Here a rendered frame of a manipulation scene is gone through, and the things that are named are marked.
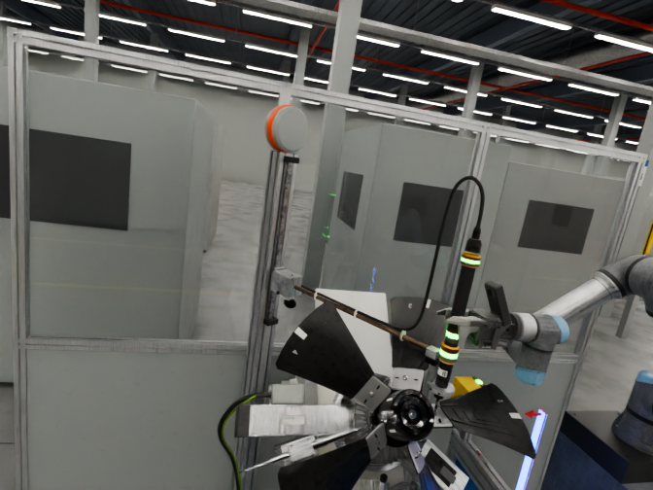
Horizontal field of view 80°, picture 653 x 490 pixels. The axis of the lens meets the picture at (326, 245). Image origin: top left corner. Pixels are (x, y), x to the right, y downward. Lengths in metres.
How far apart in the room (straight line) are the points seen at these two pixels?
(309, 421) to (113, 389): 0.95
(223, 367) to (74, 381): 0.56
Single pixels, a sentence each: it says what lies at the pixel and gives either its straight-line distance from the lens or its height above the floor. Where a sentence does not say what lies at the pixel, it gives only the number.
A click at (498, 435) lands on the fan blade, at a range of 1.21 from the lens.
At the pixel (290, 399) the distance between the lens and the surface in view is 1.17.
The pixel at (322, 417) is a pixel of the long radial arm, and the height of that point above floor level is 1.12.
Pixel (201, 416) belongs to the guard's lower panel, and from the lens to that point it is 1.89.
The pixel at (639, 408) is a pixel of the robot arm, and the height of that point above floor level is 1.19.
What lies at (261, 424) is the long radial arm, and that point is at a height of 1.11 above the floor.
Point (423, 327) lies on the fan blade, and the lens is 1.19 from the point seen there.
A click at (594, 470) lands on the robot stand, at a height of 0.97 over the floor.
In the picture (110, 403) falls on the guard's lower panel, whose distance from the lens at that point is 1.89.
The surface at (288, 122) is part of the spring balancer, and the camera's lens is 1.37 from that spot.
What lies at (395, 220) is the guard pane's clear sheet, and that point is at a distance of 1.68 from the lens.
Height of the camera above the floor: 1.79
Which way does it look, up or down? 12 degrees down
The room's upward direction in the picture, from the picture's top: 9 degrees clockwise
